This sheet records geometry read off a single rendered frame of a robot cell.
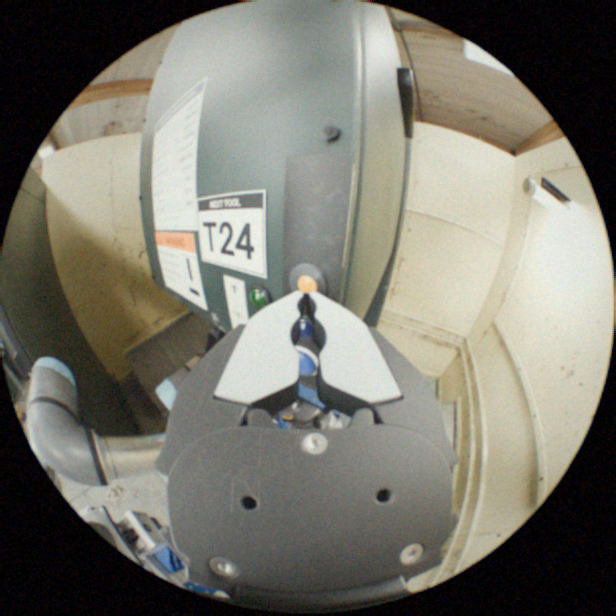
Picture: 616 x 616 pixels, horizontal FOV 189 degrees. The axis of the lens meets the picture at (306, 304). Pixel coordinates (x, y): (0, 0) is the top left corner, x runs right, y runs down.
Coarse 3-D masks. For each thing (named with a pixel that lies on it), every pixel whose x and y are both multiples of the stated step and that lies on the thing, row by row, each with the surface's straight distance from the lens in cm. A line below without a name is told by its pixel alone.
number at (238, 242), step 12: (216, 216) 19; (228, 216) 17; (240, 216) 16; (252, 216) 15; (228, 228) 18; (240, 228) 16; (252, 228) 15; (228, 240) 18; (240, 240) 17; (252, 240) 16; (228, 252) 18; (240, 252) 17; (252, 252) 16; (252, 264) 16
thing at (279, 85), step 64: (256, 0) 38; (320, 0) 27; (192, 64) 36; (256, 64) 21; (320, 64) 17; (384, 64) 26; (256, 128) 16; (320, 128) 13; (384, 128) 19; (384, 192) 21; (384, 256) 38
